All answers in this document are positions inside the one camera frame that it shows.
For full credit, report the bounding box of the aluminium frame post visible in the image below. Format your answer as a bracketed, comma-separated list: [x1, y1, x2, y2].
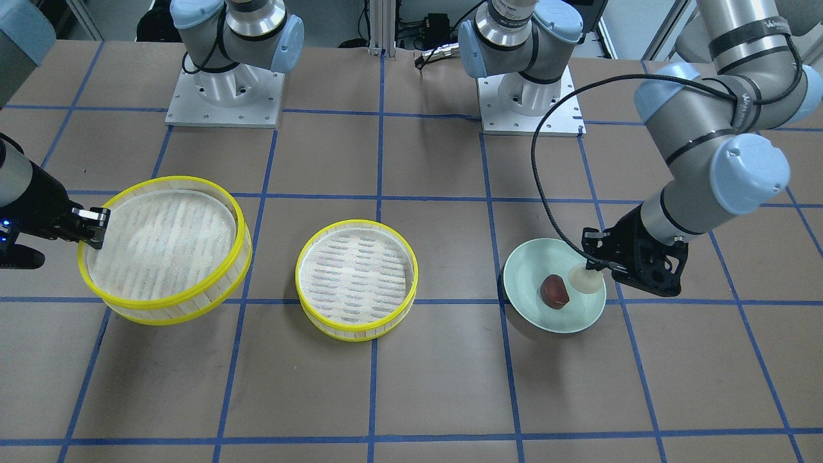
[367, 0, 399, 60]

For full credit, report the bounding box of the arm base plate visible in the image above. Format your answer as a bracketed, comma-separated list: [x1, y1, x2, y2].
[165, 64, 285, 129]
[476, 68, 587, 137]

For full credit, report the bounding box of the white bun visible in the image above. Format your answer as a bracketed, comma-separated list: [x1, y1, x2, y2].
[568, 264, 605, 294]

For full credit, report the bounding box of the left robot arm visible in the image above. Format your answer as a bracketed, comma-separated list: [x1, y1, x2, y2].
[582, 1, 821, 297]

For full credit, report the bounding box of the yellow bamboo steamer layer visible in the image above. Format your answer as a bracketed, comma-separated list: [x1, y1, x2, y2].
[77, 176, 253, 325]
[294, 219, 419, 342]

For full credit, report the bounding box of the light green plate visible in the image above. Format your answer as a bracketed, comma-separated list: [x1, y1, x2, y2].
[503, 238, 606, 334]

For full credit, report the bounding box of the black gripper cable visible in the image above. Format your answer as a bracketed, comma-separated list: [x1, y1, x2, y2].
[531, 39, 804, 269]

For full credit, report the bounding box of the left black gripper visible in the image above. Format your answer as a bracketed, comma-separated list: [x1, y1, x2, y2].
[582, 206, 689, 297]

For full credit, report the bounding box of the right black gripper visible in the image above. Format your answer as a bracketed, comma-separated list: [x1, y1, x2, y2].
[1, 169, 111, 269]

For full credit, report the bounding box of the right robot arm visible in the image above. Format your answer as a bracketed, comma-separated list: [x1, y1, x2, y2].
[1, 1, 111, 270]

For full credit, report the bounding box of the brown bun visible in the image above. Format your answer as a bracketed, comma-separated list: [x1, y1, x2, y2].
[539, 275, 570, 310]

